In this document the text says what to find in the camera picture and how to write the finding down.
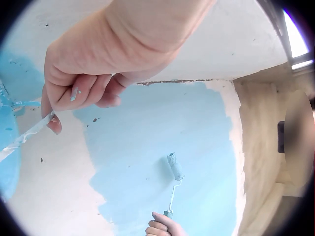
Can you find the person's right hand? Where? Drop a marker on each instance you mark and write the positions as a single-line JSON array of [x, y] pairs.
[[165, 227]]

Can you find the person's left hand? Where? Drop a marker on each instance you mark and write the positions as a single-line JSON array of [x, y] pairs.
[[105, 44]]

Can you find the person's left thumb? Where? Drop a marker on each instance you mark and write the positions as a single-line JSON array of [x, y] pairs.
[[109, 94]]

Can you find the person's left fingers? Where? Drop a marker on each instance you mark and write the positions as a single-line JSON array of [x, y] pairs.
[[55, 108]]

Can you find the person's right fingers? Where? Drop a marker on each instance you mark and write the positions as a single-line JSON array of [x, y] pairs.
[[160, 222]]

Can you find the blue paint roller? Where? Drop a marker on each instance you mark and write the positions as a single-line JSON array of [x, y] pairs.
[[175, 167]]

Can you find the blue paint bucket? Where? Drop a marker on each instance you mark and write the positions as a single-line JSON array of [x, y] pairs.
[[8, 172]]

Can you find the window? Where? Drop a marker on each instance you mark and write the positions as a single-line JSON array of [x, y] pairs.
[[294, 36]]

